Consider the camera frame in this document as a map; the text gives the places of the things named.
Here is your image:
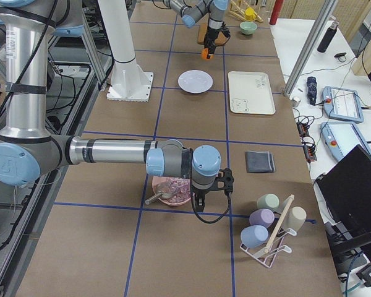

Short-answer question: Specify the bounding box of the near teach pendant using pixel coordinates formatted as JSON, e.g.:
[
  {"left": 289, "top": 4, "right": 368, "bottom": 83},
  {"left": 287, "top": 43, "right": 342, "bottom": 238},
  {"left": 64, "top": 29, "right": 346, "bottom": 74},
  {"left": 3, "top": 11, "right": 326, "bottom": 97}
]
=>
[{"left": 320, "top": 121, "right": 371, "bottom": 161}]

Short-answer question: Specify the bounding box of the wooden mug rack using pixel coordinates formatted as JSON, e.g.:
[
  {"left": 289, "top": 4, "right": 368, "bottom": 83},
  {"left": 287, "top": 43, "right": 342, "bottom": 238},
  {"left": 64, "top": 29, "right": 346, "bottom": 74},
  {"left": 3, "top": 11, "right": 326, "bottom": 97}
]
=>
[{"left": 229, "top": 0, "right": 263, "bottom": 24}]

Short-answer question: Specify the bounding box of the pink bowl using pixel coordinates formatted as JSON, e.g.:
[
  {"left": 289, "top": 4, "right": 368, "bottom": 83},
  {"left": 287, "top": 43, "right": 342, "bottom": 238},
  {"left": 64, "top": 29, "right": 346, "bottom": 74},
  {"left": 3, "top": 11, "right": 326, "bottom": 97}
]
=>
[{"left": 151, "top": 176, "right": 191, "bottom": 206}]

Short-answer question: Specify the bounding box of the white round plate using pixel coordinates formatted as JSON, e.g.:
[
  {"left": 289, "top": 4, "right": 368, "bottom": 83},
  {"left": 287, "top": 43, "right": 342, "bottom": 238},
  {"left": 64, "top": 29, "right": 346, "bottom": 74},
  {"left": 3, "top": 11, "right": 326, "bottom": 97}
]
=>
[{"left": 177, "top": 69, "right": 213, "bottom": 93}]

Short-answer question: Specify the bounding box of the green pastel cup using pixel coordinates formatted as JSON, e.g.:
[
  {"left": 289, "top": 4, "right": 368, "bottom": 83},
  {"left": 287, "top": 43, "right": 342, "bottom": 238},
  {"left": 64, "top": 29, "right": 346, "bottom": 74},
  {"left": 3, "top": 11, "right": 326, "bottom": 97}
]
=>
[{"left": 257, "top": 194, "right": 280, "bottom": 212}]

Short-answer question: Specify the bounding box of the blue pastel cup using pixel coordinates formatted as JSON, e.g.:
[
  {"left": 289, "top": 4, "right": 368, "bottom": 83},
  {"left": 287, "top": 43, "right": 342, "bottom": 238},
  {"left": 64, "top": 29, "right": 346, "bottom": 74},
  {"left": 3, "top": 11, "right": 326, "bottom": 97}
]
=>
[{"left": 241, "top": 225, "right": 269, "bottom": 248}]

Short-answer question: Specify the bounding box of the yellow cup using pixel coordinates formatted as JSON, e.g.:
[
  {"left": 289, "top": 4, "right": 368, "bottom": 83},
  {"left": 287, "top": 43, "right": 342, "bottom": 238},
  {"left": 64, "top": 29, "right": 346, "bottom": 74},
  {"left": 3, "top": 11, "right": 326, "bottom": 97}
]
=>
[{"left": 244, "top": 7, "right": 258, "bottom": 21}]

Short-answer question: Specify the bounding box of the mint green bowl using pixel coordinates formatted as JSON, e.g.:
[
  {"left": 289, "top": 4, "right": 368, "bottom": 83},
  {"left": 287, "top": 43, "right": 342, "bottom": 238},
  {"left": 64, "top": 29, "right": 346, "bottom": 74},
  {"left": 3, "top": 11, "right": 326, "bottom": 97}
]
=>
[{"left": 239, "top": 21, "right": 258, "bottom": 35}]

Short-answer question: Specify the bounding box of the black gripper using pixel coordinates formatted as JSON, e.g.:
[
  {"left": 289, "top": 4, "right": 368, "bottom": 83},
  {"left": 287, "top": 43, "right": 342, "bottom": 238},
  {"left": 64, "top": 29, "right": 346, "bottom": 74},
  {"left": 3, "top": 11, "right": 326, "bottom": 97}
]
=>
[
  {"left": 203, "top": 25, "right": 230, "bottom": 59},
  {"left": 190, "top": 168, "right": 234, "bottom": 212}
]

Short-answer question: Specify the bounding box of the black water bottle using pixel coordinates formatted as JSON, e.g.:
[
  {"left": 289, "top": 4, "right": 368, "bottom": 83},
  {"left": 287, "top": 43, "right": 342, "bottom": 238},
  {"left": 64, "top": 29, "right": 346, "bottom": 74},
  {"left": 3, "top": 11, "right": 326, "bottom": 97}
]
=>
[{"left": 317, "top": 21, "right": 339, "bottom": 53}]

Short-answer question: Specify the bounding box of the far teach pendant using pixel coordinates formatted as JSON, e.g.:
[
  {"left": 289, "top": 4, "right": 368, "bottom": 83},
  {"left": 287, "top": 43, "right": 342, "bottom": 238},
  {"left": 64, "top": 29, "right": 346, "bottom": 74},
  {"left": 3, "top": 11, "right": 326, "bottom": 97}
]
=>
[{"left": 322, "top": 86, "right": 364, "bottom": 123}]

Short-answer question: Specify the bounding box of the folded dark umbrella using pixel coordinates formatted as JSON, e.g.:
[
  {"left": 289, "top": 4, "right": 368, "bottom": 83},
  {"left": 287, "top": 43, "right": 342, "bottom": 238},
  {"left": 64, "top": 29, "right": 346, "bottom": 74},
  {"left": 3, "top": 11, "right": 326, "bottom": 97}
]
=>
[{"left": 307, "top": 76, "right": 317, "bottom": 105}]

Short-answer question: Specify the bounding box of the white cup rack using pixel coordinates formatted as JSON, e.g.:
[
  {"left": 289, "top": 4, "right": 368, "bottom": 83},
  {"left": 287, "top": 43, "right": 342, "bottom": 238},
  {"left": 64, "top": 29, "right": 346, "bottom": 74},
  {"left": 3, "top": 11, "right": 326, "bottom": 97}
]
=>
[{"left": 240, "top": 194, "right": 297, "bottom": 268}]

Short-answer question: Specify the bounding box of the orange mandarin fruit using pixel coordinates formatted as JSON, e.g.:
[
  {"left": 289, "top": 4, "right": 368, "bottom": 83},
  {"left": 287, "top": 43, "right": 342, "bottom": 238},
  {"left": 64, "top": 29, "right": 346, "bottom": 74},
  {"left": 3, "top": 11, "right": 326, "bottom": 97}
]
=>
[{"left": 201, "top": 48, "right": 213, "bottom": 60}]

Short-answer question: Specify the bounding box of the beige pastel cup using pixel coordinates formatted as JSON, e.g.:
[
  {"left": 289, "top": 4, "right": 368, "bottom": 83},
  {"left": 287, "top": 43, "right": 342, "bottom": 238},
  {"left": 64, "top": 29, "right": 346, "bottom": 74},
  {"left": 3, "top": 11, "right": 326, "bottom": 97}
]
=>
[{"left": 288, "top": 206, "right": 307, "bottom": 232}]

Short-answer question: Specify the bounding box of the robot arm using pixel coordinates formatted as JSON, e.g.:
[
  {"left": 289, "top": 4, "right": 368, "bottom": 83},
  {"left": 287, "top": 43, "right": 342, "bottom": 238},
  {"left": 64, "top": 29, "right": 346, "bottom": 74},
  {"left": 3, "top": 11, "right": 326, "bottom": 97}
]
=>
[
  {"left": 152, "top": 0, "right": 231, "bottom": 60},
  {"left": 0, "top": 1, "right": 234, "bottom": 216}
]

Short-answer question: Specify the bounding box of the small metal cylinder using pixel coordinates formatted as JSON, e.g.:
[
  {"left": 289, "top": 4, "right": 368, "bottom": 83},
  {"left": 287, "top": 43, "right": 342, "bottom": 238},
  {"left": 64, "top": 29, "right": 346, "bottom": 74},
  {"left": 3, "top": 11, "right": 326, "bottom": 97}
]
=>
[{"left": 291, "top": 97, "right": 301, "bottom": 108}]

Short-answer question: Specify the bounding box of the black laptop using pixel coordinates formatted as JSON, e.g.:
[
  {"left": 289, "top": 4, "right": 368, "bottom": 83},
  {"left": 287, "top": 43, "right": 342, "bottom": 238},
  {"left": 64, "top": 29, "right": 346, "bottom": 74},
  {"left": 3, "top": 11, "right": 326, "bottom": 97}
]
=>
[{"left": 317, "top": 145, "right": 371, "bottom": 232}]

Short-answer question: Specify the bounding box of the teach pendant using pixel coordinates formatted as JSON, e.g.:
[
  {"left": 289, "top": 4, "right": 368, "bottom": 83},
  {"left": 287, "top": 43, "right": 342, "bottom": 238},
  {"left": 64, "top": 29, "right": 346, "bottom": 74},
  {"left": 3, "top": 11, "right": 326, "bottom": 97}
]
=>
[
  {"left": 320, "top": 121, "right": 371, "bottom": 161},
  {"left": 322, "top": 86, "right": 364, "bottom": 123}
]

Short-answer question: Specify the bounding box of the brown wooden tray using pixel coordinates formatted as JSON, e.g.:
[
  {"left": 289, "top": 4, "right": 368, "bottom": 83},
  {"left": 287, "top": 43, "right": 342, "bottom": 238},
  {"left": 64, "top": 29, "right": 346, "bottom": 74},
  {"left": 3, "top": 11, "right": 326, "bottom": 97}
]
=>
[{"left": 197, "top": 23, "right": 228, "bottom": 46}]

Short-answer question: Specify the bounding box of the purple pastel cup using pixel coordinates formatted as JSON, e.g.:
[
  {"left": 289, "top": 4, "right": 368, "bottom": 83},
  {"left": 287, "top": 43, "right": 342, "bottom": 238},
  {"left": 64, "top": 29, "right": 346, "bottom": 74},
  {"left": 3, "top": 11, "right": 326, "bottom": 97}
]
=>
[{"left": 249, "top": 209, "right": 275, "bottom": 228}]

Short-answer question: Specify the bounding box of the aluminium frame post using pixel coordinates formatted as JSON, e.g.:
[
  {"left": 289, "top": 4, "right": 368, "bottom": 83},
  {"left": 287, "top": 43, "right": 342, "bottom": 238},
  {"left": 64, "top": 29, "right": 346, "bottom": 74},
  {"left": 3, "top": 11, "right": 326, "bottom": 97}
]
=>
[{"left": 283, "top": 0, "right": 338, "bottom": 98}]

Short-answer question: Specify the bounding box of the cream bear tray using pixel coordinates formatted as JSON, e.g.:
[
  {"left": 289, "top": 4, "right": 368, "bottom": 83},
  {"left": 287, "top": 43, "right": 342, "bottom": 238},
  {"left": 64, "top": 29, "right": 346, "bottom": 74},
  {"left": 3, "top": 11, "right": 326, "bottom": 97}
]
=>
[{"left": 228, "top": 71, "right": 276, "bottom": 115}]

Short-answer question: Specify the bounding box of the metal scoop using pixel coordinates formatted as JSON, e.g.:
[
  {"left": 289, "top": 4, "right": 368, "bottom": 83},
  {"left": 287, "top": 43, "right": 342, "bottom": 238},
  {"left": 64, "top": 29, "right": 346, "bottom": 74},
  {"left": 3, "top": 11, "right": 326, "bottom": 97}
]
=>
[{"left": 145, "top": 183, "right": 174, "bottom": 205}]

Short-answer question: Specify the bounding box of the red cylinder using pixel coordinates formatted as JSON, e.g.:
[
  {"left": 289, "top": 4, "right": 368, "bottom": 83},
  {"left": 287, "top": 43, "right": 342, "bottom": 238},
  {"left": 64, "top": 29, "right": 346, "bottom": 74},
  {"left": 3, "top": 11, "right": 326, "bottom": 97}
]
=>
[{"left": 269, "top": 0, "right": 284, "bottom": 25}]

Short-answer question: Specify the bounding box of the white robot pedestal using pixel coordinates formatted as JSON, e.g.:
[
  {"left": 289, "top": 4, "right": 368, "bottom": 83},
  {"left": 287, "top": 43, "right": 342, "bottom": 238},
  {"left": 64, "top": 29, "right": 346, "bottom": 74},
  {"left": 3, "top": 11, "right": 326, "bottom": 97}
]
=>
[{"left": 98, "top": 0, "right": 154, "bottom": 102}]

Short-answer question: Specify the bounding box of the grey folded cloth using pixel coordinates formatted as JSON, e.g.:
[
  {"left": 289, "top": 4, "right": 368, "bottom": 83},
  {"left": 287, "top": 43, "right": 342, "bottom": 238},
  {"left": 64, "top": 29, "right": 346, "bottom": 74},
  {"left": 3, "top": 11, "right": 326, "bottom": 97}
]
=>
[{"left": 245, "top": 151, "right": 276, "bottom": 173}]

